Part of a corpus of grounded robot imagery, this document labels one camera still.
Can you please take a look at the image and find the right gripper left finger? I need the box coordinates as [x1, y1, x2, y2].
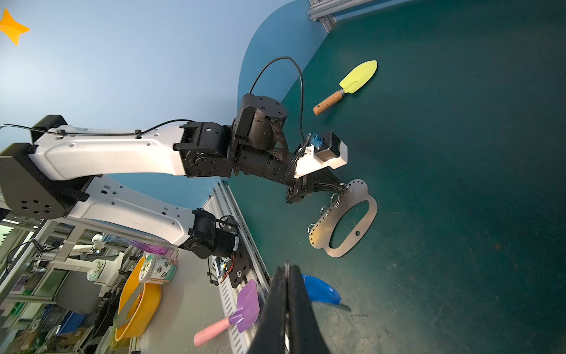
[248, 267, 288, 354]

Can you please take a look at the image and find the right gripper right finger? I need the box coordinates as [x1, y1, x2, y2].
[287, 264, 330, 354]

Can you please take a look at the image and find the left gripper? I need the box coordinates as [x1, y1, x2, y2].
[286, 170, 348, 204]

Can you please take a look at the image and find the metal key holder plate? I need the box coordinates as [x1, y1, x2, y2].
[308, 179, 379, 258]

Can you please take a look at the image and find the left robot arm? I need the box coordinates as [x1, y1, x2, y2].
[1, 94, 348, 259]

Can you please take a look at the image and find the purple toy shovel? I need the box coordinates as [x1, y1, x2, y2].
[193, 280, 259, 347]

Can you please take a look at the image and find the yellow bowl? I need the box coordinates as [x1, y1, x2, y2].
[114, 258, 162, 342]

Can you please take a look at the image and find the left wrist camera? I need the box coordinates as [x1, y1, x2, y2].
[293, 131, 348, 178]

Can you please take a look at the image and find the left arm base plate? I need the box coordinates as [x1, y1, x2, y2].
[218, 215, 252, 289]

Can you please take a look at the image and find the front aluminium rail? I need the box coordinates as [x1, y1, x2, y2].
[200, 181, 273, 354]

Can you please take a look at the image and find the green trowel wooden handle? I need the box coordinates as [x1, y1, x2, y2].
[312, 60, 379, 116]

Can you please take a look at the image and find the aluminium frame rear bar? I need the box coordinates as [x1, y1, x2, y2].
[307, 0, 377, 33]

